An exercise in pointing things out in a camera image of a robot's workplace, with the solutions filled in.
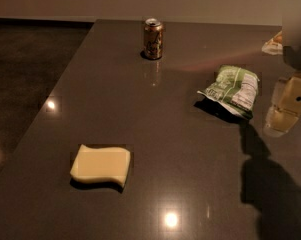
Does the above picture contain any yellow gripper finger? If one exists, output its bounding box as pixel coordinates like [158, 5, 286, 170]
[264, 79, 299, 137]

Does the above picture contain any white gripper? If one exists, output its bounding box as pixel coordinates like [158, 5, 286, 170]
[278, 0, 301, 116]

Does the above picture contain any green jalapeno chip bag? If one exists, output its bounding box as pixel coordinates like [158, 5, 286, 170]
[197, 65, 259, 120]

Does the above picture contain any yellow wavy sponge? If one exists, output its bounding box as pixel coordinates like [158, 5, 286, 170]
[70, 145, 131, 187]

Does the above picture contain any clear snack wrapper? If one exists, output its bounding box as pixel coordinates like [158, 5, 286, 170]
[261, 32, 283, 55]

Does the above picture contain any gold soda can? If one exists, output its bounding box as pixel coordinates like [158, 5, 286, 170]
[143, 18, 164, 60]

